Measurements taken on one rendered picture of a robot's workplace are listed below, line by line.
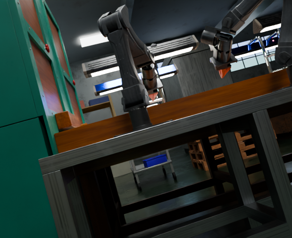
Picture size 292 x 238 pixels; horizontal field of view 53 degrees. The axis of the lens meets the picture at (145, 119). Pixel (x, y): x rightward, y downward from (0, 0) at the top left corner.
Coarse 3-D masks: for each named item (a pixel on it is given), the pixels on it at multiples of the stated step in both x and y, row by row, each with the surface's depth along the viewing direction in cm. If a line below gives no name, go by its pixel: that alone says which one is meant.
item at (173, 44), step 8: (176, 40) 155; (184, 40) 154; (192, 40) 154; (152, 48) 153; (160, 48) 152; (168, 48) 152; (176, 48) 152; (184, 48) 152; (192, 48) 156; (112, 56) 152; (88, 64) 149; (96, 64) 149; (104, 64) 148; (112, 64) 148; (88, 72) 147
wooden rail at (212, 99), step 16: (256, 80) 123; (272, 80) 124; (288, 80) 124; (192, 96) 120; (208, 96) 121; (224, 96) 121; (240, 96) 122; (256, 96) 122; (160, 112) 118; (176, 112) 119; (192, 112) 120; (272, 112) 122; (288, 112) 123; (80, 128) 115; (96, 128) 116; (112, 128) 116; (128, 128) 117; (208, 128) 119; (64, 144) 114; (80, 144) 115; (144, 144) 117; (160, 144) 117; (176, 144) 118; (96, 160) 115; (112, 160) 115; (128, 160) 116
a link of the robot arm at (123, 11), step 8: (120, 8) 99; (104, 16) 101; (120, 16) 95; (128, 16) 103; (128, 24) 100; (128, 32) 108; (128, 40) 111; (136, 40) 112; (136, 48) 114; (144, 48) 117; (136, 56) 118; (144, 56) 118; (136, 64) 122
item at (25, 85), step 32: (0, 0) 114; (32, 0) 161; (0, 32) 113; (32, 32) 130; (0, 64) 111; (32, 64) 112; (64, 64) 226; (0, 96) 110; (32, 96) 111; (64, 96) 177
